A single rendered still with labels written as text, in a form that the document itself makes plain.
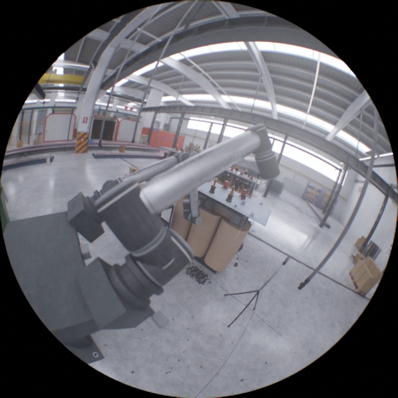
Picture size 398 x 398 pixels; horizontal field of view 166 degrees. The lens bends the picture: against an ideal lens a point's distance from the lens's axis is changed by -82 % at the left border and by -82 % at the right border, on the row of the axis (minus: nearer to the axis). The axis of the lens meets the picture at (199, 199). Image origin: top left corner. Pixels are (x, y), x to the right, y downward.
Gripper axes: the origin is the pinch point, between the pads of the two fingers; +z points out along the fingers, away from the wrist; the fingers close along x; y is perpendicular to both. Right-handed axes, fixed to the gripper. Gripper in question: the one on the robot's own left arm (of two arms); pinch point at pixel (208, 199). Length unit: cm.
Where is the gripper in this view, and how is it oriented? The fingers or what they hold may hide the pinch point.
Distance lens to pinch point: 190.7
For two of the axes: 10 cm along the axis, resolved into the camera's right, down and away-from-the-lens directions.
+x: -5.3, -4.6, 7.1
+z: 8.4, -1.9, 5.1
